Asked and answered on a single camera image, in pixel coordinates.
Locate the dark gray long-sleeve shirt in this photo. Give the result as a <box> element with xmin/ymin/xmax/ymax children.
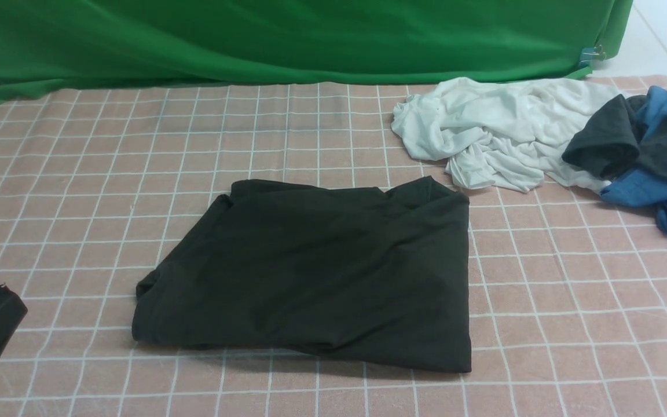
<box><xmin>131</xmin><ymin>177</ymin><xmax>472</xmax><ymax>373</ymax></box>

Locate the dark charcoal shirt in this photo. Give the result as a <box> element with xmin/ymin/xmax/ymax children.
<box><xmin>562</xmin><ymin>86</ymin><xmax>667</xmax><ymax>181</ymax></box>

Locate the blue shirt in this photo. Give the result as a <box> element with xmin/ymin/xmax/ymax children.
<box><xmin>600</xmin><ymin>86</ymin><xmax>667</xmax><ymax>253</ymax></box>

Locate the green backdrop cloth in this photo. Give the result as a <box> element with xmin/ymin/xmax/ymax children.
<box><xmin>0</xmin><ymin>1</ymin><xmax>632</xmax><ymax>104</ymax></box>

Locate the white cloth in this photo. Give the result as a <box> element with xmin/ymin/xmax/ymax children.
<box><xmin>391</xmin><ymin>78</ymin><xmax>621</xmax><ymax>193</ymax></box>

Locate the blue binder clip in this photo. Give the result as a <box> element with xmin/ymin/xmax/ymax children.
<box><xmin>578</xmin><ymin>44</ymin><xmax>606</xmax><ymax>68</ymax></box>

